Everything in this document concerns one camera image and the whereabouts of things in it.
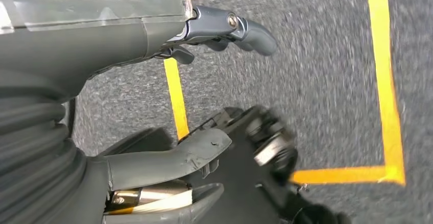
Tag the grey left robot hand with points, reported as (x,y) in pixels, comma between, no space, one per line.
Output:
(84,29)

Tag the yellow floor tape square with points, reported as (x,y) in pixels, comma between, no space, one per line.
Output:
(385,80)

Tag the robot black leg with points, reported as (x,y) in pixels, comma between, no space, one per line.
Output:
(243,182)

